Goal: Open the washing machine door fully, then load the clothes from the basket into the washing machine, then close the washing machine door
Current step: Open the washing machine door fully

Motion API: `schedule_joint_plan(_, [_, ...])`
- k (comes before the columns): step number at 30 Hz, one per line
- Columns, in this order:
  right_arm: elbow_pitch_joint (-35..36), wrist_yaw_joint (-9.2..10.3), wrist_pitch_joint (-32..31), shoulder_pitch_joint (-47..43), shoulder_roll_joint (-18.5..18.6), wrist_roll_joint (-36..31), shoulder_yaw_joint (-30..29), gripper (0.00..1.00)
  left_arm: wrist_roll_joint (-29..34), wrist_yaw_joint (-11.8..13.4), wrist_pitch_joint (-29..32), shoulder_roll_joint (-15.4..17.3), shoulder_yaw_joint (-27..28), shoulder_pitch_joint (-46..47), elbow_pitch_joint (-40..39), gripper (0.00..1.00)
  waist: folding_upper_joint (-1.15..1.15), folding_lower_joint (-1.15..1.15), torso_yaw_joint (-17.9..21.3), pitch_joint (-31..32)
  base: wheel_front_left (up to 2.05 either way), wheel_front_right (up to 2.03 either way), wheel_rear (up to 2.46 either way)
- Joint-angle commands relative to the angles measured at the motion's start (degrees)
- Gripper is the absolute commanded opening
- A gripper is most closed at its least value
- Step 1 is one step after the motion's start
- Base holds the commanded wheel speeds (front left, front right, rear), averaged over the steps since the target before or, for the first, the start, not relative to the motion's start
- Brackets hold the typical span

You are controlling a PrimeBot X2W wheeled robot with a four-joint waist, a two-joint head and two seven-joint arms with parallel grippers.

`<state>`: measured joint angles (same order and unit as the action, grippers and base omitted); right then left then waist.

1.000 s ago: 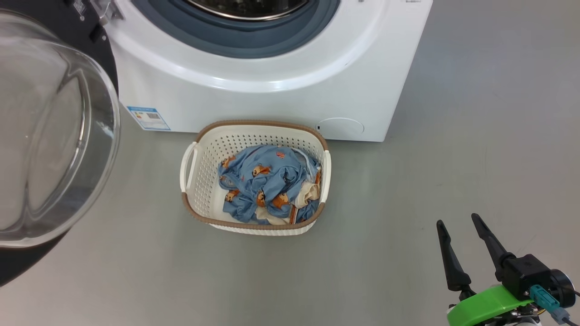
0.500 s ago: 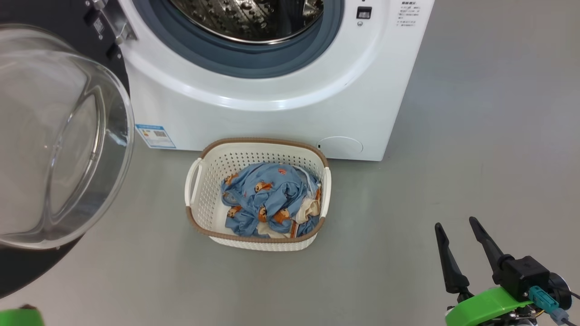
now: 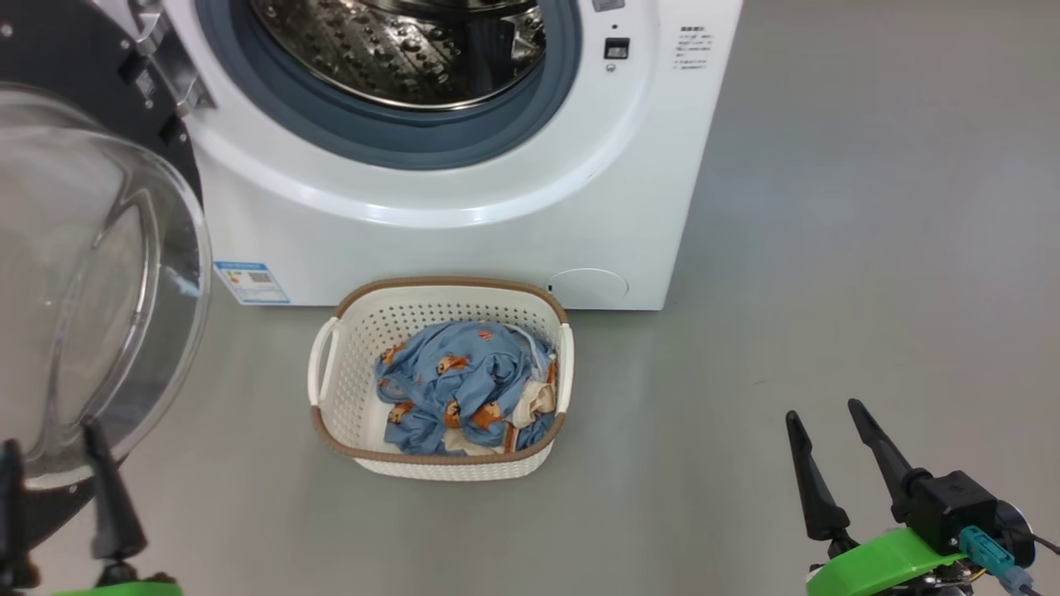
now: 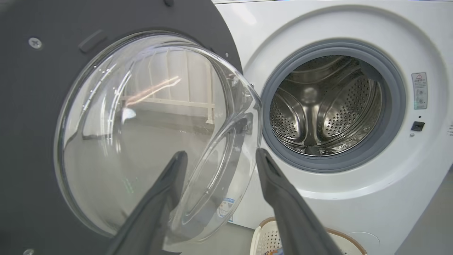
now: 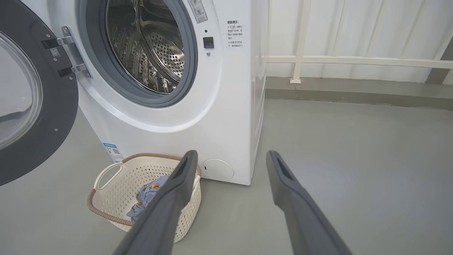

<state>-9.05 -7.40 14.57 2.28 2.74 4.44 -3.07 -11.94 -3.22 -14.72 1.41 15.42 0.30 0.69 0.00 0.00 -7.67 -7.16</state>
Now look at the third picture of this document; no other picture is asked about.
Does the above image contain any washing machine glass door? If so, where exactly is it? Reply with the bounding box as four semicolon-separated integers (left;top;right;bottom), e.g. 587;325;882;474
0;0;214;547

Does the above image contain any blue bear-print garment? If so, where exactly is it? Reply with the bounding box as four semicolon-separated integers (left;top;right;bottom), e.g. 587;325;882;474
374;321;535;456

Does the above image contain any black cable with teal connector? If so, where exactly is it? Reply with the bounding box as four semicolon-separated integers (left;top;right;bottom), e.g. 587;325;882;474
959;526;1060;596

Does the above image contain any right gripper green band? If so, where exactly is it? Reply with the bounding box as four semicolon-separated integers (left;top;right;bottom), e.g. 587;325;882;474
785;398;995;596

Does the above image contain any metal washer door hinge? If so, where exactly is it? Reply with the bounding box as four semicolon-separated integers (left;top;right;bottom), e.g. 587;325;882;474
116;0;218;146

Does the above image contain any white front-load washing machine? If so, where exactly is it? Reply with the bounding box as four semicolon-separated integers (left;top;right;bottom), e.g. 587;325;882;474
91;0;744;311

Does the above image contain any steel washer drum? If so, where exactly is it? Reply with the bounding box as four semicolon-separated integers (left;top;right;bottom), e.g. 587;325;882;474
248;0;547;110

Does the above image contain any round white filter cover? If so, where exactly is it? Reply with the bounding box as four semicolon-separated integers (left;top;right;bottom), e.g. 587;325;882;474
547;267;630;305

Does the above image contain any blue energy label sticker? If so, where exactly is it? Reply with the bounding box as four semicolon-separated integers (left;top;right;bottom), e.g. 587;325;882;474
214;262;291;305

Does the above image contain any cream perforated laundry basket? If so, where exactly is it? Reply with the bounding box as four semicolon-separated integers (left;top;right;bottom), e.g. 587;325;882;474
306;276;576;483

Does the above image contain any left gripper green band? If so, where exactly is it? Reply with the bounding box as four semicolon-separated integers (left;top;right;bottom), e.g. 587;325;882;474
0;421;183;596

